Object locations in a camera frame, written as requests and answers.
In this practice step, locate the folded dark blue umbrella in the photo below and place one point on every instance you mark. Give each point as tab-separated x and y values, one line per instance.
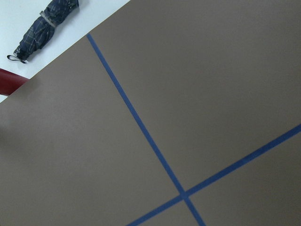
43	28

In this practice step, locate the red fire extinguisher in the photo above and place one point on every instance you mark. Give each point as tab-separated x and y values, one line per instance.
10	82

